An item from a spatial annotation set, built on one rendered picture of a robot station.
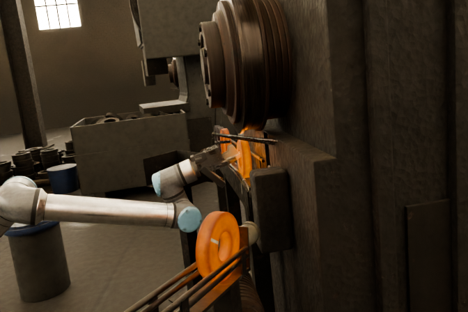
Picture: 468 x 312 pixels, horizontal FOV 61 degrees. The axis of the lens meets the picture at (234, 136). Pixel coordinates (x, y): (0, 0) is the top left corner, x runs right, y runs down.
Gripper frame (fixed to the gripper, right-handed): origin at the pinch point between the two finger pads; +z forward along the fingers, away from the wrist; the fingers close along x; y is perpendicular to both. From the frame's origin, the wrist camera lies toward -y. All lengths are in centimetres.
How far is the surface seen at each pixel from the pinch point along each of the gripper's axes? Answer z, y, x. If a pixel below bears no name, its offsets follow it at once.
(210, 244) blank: -20, 2, -73
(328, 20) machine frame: 22, 37, -68
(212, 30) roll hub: 3, 46, -30
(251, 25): 12, 43, -40
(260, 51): 11, 35, -42
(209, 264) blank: -22, -1, -74
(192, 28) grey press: 22, 73, 240
